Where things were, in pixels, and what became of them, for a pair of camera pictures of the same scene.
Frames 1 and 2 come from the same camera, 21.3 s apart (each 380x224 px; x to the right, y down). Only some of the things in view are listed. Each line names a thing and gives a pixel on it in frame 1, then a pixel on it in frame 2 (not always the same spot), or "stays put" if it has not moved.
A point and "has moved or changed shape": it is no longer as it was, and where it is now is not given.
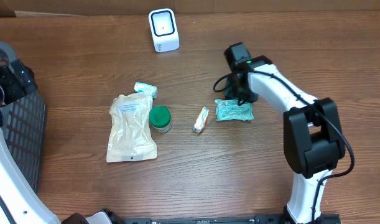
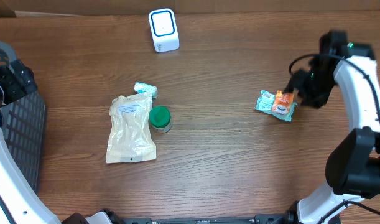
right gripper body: x=239 y=91 to x=316 y=86
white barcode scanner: x=164 y=30 stays put
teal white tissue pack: x=142 y=87 stays put
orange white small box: x=200 y=122 has moved or changed shape
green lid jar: x=160 y=119 stays put
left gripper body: x=12 y=88 stays put
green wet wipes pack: x=230 y=109 to x=265 y=102
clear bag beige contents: x=131 y=135 stays put
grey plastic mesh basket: x=25 y=120 stays put
